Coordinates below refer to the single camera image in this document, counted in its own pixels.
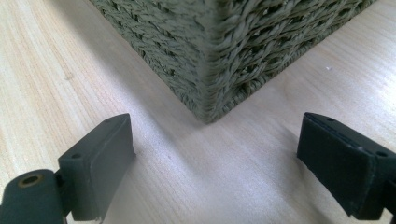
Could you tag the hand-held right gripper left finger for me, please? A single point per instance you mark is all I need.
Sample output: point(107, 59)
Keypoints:
point(93, 168)

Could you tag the green woven basket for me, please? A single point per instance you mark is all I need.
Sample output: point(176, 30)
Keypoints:
point(224, 49)

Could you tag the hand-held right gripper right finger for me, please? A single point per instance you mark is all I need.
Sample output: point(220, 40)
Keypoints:
point(342, 161)

